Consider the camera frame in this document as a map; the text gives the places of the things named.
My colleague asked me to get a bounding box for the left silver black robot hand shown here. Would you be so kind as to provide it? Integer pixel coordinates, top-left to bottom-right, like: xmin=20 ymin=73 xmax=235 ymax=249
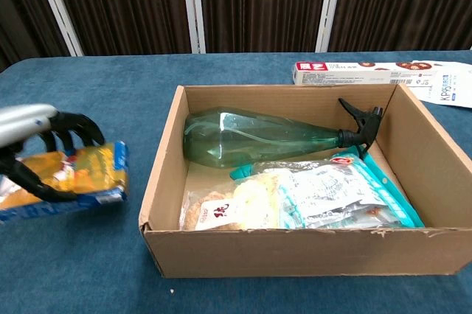
xmin=0 ymin=103 xmax=106 ymax=203

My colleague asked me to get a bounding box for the yellow and blue box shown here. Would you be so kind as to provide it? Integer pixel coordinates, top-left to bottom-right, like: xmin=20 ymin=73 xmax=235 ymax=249
xmin=0 ymin=140 xmax=131 ymax=223

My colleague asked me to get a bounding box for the clear bag of pastries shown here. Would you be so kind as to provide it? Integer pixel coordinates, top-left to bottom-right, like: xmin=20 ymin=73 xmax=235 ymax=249
xmin=178 ymin=170 xmax=285 ymax=232

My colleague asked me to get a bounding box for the green transparent spray bottle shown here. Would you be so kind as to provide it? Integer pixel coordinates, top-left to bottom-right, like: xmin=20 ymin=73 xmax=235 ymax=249
xmin=182 ymin=97 xmax=385 ymax=169

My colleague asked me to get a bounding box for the teal and white snack bag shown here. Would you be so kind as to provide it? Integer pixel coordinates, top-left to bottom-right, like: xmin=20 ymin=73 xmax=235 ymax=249
xmin=229 ymin=145 xmax=426 ymax=230

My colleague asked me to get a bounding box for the open brown cardboard box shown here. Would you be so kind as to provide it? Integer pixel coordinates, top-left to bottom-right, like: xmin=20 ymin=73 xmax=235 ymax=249
xmin=138 ymin=83 xmax=472 ymax=279

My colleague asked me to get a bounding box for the long white red-label box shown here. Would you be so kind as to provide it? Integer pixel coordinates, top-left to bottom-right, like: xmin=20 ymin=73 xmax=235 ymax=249
xmin=294 ymin=61 xmax=439 ymax=87

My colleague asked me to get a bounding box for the white and blue packet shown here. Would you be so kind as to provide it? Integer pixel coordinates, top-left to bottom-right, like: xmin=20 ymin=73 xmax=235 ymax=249
xmin=411 ymin=60 xmax=472 ymax=109

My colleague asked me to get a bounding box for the dark brown partition panel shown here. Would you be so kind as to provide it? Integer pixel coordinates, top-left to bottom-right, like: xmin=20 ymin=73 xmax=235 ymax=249
xmin=329 ymin=0 xmax=472 ymax=52
xmin=0 ymin=0 xmax=72 ymax=71
xmin=47 ymin=0 xmax=193 ymax=56
xmin=198 ymin=0 xmax=330 ymax=54

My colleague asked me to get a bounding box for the blue table cloth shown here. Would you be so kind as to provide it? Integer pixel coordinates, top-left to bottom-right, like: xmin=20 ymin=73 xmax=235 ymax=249
xmin=0 ymin=49 xmax=472 ymax=314

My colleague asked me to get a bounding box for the white partition post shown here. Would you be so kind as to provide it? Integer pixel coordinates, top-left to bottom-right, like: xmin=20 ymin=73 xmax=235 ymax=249
xmin=180 ymin=0 xmax=207 ymax=55
xmin=30 ymin=0 xmax=84 ymax=57
xmin=315 ymin=0 xmax=346 ymax=53

